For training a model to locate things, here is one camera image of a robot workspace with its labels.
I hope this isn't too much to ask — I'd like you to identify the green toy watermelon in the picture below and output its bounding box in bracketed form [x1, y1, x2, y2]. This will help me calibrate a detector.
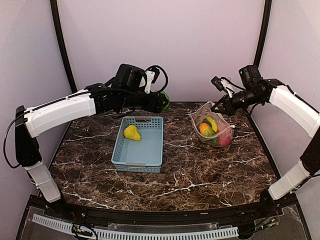
[161, 91, 170, 112]

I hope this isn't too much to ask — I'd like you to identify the yellow toy banana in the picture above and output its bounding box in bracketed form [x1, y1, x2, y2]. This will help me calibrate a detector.
[205, 116, 218, 133]

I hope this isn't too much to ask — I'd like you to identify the yellow toy lemon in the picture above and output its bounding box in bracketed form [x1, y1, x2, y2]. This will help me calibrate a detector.
[123, 125, 141, 141]

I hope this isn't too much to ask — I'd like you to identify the clear zip top bag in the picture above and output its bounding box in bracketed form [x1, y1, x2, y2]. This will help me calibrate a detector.
[189, 101, 235, 148]

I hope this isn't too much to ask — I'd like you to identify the green toy bell pepper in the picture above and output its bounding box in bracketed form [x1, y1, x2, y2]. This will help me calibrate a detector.
[208, 137, 219, 147]

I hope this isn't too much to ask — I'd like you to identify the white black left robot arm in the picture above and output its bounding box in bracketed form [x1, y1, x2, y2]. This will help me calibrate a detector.
[9, 83, 170, 218]

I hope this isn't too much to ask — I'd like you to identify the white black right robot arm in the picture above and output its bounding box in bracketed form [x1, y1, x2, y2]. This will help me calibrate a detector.
[211, 79, 320, 217]

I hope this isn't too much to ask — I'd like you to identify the black left frame post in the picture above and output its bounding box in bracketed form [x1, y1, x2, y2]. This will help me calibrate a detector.
[50, 0, 78, 93]

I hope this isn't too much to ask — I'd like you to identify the black right frame post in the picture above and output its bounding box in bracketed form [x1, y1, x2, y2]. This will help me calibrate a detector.
[253, 0, 272, 68]

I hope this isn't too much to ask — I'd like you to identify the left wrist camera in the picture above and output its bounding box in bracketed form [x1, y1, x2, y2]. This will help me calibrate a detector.
[115, 63, 147, 92]

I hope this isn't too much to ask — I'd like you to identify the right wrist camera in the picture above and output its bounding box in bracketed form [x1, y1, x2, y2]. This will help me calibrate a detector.
[238, 65, 262, 89]

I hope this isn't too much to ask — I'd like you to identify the black frame post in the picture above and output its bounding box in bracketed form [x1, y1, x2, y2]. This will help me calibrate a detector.
[50, 0, 78, 93]
[253, 0, 272, 68]

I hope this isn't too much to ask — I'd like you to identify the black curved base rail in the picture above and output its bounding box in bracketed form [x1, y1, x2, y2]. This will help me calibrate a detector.
[17, 194, 309, 240]

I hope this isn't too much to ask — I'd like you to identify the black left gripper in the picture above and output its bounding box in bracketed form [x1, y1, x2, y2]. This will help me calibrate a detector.
[120, 89, 168, 113]

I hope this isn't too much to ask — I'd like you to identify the green orange toy mango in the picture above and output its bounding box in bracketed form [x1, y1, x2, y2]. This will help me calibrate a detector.
[199, 123, 216, 137]

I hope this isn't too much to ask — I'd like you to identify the red toy apple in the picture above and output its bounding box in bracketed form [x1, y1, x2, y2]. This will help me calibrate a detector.
[216, 132, 233, 147]

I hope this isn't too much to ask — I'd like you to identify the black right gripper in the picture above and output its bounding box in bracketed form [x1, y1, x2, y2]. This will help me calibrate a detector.
[211, 87, 263, 116]

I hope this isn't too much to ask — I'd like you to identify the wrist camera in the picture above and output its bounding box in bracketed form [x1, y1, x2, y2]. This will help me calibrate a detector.
[238, 65, 262, 89]
[115, 63, 147, 92]

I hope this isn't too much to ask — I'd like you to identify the white slotted cable duct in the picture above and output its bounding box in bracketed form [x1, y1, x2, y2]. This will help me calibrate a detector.
[32, 214, 239, 240]

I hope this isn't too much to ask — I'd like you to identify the light blue plastic basket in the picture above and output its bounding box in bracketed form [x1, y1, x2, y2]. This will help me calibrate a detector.
[111, 116, 164, 173]

